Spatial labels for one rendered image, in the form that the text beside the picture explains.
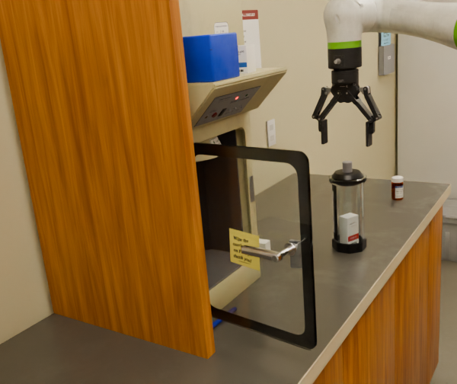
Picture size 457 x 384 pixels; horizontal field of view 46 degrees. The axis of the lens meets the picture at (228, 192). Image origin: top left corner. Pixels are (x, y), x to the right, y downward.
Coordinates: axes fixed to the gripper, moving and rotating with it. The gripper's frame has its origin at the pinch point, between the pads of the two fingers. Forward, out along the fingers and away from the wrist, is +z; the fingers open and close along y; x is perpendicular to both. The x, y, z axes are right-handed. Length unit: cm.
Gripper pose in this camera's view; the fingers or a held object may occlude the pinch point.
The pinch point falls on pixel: (346, 140)
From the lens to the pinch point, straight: 161.6
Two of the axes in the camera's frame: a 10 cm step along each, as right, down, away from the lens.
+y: 8.2, 1.0, -5.6
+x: 5.6, -2.8, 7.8
